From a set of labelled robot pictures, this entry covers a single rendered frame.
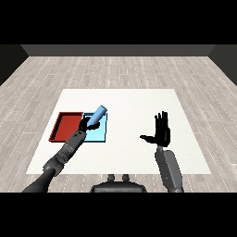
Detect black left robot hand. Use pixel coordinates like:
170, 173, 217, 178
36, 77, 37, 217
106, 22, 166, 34
77, 116, 101, 133

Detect light blue shallow open box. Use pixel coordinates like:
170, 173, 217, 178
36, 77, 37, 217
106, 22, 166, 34
81, 112, 108, 143

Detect red shallow open box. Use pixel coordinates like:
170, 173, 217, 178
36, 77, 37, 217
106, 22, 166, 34
48, 111, 84, 143

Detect dark grey robot body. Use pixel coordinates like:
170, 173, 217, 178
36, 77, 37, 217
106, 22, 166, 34
90, 174, 148, 193

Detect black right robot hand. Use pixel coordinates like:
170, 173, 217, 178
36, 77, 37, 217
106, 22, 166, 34
139, 111, 171, 148

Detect small blue can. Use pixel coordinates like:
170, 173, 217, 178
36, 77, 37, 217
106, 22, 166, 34
87, 105, 108, 128

